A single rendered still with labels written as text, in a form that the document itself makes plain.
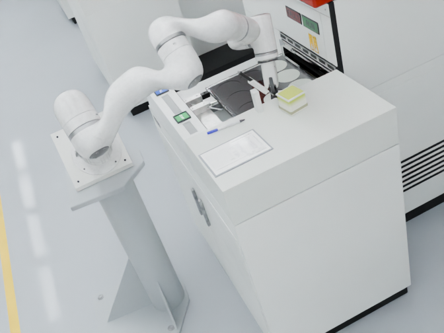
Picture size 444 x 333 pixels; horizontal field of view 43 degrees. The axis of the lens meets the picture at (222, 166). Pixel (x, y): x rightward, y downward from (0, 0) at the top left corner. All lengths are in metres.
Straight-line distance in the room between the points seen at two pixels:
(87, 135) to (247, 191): 0.52
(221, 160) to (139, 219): 0.65
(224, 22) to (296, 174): 0.52
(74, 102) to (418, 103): 1.38
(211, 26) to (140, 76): 0.26
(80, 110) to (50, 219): 1.86
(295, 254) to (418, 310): 0.72
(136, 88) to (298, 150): 0.53
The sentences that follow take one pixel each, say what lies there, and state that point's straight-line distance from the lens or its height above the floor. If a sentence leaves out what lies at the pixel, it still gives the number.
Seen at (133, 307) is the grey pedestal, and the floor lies 0.04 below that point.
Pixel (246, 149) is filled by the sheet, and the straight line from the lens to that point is 1.83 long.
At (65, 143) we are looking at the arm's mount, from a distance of 2.25.
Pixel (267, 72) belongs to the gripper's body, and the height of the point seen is 1.05.
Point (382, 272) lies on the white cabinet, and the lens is 2.33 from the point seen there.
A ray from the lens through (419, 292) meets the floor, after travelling 2.58.
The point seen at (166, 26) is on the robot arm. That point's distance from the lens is 1.72.
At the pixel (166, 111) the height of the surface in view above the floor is 0.96.
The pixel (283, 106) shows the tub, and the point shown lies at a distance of 1.94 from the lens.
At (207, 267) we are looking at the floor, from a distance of 2.86.
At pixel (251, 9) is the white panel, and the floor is 1.00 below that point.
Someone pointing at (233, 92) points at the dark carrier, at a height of 0.90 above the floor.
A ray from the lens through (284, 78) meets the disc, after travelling 2.30.
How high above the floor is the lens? 2.03
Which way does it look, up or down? 36 degrees down
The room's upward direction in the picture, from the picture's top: 18 degrees counter-clockwise
